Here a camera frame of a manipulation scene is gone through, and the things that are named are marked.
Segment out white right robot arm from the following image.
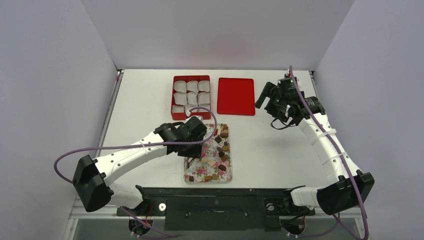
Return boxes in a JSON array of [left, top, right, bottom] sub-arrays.
[[254, 77, 375, 215]]

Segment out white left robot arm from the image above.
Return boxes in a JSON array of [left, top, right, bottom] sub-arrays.
[[72, 116, 208, 215]]

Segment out brown chocolate bottom tray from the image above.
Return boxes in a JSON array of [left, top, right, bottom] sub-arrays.
[[204, 175, 213, 182]]

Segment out dark chocolate on tray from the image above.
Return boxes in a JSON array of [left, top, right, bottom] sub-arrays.
[[217, 164, 227, 172]]

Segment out red chocolate box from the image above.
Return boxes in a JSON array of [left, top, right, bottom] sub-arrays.
[[170, 75, 211, 121]]

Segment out floral serving tray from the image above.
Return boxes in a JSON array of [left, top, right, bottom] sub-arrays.
[[183, 123, 233, 184]]

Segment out red box lid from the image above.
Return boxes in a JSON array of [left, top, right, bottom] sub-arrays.
[[216, 77, 256, 116]]

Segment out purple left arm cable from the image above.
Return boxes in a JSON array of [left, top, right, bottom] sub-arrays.
[[53, 106, 219, 185]]

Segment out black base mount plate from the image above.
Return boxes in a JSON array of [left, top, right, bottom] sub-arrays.
[[110, 186, 315, 231]]

